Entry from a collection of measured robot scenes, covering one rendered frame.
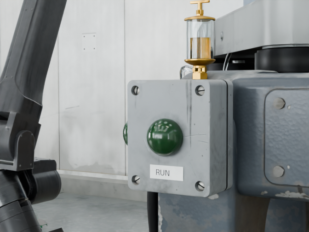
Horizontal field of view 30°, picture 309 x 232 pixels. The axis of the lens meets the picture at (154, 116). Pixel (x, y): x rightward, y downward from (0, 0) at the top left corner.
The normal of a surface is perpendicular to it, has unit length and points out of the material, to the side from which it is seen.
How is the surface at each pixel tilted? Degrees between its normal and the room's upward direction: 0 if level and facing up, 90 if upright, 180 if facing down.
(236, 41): 90
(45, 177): 63
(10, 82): 70
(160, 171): 90
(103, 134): 90
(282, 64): 90
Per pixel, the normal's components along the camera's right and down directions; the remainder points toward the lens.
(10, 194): 0.36, -0.38
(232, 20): -0.99, 0.01
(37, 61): 0.85, 0.06
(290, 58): -0.44, 0.05
